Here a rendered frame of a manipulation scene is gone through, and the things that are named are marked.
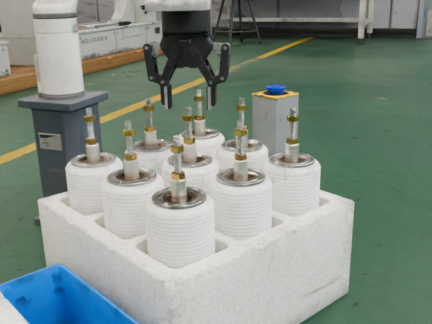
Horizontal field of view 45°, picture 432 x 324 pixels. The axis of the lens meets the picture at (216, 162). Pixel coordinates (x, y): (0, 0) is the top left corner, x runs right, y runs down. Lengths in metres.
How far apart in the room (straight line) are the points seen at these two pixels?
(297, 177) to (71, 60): 0.59
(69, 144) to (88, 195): 0.33
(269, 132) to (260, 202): 0.34
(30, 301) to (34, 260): 0.30
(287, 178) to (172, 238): 0.23
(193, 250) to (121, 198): 0.14
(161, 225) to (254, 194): 0.15
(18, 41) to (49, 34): 2.42
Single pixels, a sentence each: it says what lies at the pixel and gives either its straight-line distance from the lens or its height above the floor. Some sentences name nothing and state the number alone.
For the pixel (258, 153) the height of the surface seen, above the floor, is 0.25.
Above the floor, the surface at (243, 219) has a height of 0.20.
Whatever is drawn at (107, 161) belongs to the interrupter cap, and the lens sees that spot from 0.90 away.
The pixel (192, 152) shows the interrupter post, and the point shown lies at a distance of 0.87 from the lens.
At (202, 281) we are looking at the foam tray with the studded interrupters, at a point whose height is 0.16.
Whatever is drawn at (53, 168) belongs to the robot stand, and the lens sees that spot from 1.24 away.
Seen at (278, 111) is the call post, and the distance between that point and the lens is 1.08.
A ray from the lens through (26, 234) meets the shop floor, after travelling 1.29.
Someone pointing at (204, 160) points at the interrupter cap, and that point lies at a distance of 0.87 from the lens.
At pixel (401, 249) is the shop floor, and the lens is 1.18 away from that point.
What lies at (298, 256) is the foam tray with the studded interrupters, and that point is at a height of 0.13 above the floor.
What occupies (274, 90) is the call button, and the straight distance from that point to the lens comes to 1.09.
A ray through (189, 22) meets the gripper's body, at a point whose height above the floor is 0.48.
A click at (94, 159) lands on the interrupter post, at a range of 0.90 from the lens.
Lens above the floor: 0.53
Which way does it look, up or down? 18 degrees down
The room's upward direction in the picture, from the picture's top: 1 degrees counter-clockwise
